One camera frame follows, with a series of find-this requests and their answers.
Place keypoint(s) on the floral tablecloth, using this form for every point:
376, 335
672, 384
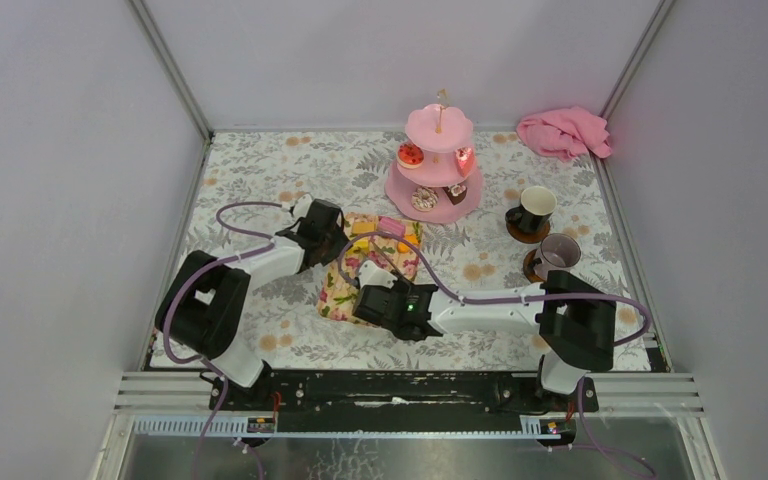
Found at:
247, 176

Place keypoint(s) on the black mug white inside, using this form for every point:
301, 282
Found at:
536, 205

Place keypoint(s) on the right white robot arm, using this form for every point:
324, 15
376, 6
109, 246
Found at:
575, 320

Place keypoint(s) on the strawberry cream cake slice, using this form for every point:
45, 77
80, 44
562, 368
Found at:
465, 160

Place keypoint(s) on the pink wafer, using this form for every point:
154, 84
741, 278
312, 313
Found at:
391, 226

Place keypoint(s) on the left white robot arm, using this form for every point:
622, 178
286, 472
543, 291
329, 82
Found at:
203, 307

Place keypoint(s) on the pink three-tier cake stand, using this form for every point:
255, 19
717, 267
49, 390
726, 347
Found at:
439, 129

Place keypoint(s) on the purple mug black handle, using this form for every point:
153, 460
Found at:
557, 252

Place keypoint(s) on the pink cloth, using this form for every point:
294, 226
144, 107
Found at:
565, 134

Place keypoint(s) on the chocolate drizzle donut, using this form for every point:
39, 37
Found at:
424, 199

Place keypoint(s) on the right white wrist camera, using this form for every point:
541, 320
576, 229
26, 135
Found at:
370, 274

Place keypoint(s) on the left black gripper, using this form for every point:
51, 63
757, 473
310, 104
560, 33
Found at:
330, 234

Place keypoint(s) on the tan biscuit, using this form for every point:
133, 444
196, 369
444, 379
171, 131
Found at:
362, 227

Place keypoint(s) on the floral dessert tray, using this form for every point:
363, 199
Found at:
337, 296

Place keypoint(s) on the orange tart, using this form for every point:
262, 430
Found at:
407, 243

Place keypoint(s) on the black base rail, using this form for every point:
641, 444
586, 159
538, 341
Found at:
337, 402

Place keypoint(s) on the chocolate cake piece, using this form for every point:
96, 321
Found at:
456, 193

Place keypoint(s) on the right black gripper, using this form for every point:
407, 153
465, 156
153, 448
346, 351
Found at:
399, 285

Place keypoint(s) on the yellow roll cake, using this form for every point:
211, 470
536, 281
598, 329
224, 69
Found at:
361, 247

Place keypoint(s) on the brown wooden saucer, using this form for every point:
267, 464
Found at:
528, 238
529, 264

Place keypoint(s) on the red donut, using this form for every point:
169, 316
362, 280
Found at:
410, 156

